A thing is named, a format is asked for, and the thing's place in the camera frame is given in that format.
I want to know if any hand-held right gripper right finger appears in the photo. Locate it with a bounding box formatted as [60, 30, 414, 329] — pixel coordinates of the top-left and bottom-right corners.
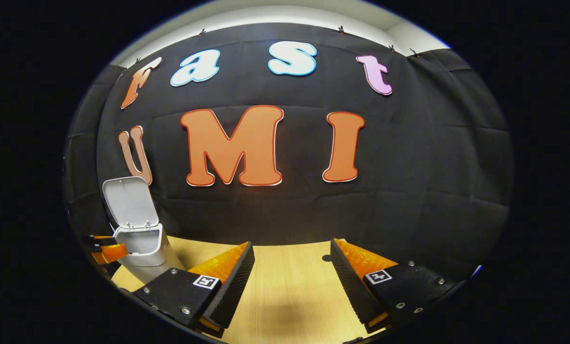
[330, 238, 457, 334]

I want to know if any wooden desktop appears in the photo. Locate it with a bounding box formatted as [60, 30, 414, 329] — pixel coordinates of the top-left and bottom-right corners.
[111, 235, 386, 344]

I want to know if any white desktop garbage bin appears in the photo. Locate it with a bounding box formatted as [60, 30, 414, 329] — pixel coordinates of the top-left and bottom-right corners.
[102, 176, 186, 286]

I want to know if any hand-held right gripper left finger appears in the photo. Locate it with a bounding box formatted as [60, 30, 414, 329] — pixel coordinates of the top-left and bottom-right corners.
[132, 241, 256, 339]

